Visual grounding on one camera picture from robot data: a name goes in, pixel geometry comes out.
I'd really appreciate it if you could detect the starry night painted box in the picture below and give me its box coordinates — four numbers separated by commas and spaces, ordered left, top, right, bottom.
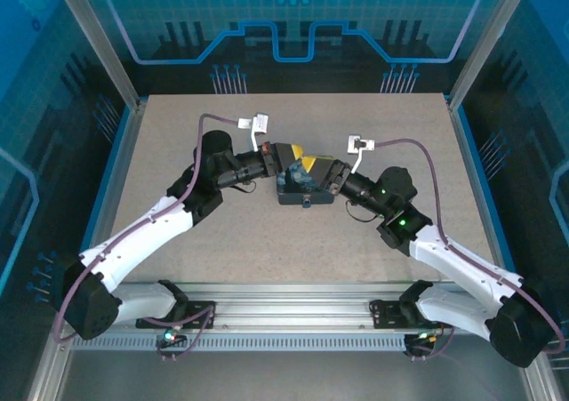
275, 154, 335, 207

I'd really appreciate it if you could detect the right blue edge strip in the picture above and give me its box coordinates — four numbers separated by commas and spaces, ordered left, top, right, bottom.
457, 107, 522, 286

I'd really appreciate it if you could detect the blue edge strip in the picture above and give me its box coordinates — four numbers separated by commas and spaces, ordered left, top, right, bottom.
77, 107, 134, 260
457, 107, 522, 286

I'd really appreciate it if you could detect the left blue edge strip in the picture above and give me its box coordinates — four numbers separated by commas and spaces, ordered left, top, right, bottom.
77, 107, 134, 260

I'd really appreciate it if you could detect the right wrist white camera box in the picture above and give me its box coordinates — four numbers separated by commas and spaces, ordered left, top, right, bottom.
346, 134, 377, 173

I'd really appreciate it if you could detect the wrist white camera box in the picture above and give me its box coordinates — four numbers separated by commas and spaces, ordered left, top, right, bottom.
346, 134, 377, 173
237, 112, 272, 152

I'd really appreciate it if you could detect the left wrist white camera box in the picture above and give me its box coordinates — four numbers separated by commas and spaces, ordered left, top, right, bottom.
237, 112, 272, 152

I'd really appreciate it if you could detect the right aluminium side rail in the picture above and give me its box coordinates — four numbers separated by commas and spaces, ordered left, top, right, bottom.
446, 105, 512, 286

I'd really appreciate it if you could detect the aluminium side rail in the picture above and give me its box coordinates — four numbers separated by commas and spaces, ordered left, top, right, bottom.
82, 105, 146, 260
446, 105, 512, 286

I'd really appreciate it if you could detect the left aluminium side rail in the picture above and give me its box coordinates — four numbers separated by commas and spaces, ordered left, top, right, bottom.
82, 105, 146, 260

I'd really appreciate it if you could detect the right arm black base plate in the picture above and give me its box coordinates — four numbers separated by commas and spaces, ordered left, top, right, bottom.
368, 297, 445, 330

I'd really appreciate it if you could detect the aluminium mounting rail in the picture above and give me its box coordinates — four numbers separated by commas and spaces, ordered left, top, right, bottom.
66, 280, 512, 331

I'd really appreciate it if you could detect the left aluminium frame post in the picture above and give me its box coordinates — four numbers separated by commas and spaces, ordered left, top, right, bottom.
49, 0, 148, 111

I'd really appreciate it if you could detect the aluminium frame post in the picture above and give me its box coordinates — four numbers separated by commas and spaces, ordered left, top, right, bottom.
49, 0, 148, 111
446, 0, 533, 111

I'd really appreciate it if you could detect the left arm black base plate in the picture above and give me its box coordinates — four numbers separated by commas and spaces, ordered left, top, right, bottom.
135, 280, 218, 331

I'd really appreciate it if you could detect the right aluminium frame post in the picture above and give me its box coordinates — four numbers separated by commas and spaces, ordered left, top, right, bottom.
446, 0, 533, 111

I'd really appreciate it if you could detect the slotted grey cable duct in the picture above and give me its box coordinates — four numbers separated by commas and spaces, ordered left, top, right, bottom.
70, 334, 410, 353

